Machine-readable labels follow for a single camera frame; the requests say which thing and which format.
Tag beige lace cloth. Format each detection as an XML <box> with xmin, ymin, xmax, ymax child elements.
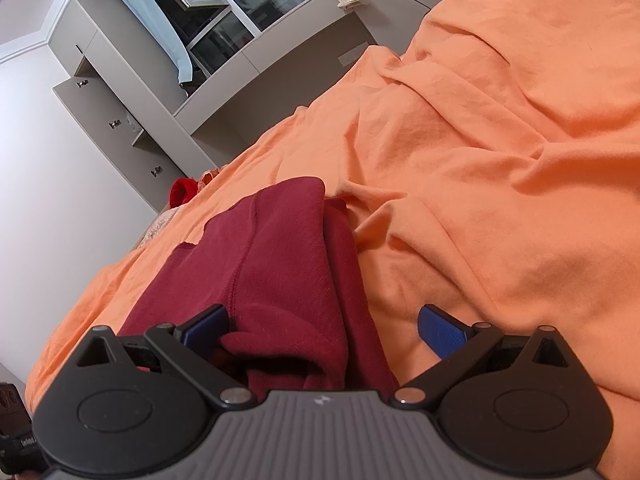
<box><xmin>135</xmin><ymin>207</ymin><xmax>183</xmax><ymax>251</ymax></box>

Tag bright red cloth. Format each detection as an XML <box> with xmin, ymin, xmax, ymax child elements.
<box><xmin>168</xmin><ymin>176</ymin><xmax>200</xmax><ymax>208</ymax></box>

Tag window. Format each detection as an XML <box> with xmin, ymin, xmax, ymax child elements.
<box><xmin>107</xmin><ymin>0</ymin><xmax>351</xmax><ymax>88</ymax></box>

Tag grey window ledge unit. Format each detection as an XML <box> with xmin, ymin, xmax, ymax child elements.
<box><xmin>172</xmin><ymin>2</ymin><xmax>383</xmax><ymax>137</ymax></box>

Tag dark red shirt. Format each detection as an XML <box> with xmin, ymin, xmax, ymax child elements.
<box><xmin>117</xmin><ymin>176</ymin><xmax>401</xmax><ymax>396</ymax></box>

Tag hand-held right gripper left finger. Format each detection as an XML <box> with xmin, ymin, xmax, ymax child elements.
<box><xmin>74</xmin><ymin>304</ymin><xmax>257</xmax><ymax>407</ymax></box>

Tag grey cabinet with knobs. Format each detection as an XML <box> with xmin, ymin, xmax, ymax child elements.
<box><xmin>50</xmin><ymin>0</ymin><xmax>223</xmax><ymax>213</ymax></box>

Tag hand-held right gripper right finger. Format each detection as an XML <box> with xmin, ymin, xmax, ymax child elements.
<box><xmin>392</xmin><ymin>304</ymin><xmax>571</xmax><ymax>407</ymax></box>

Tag light hanging cloth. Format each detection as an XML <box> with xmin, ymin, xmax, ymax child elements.
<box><xmin>110</xmin><ymin>0</ymin><xmax>195</xmax><ymax>86</ymax></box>

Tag orange blanket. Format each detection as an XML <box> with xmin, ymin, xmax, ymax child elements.
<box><xmin>24</xmin><ymin>0</ymin><xmax>640</xmax><ymax>480</ymax></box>

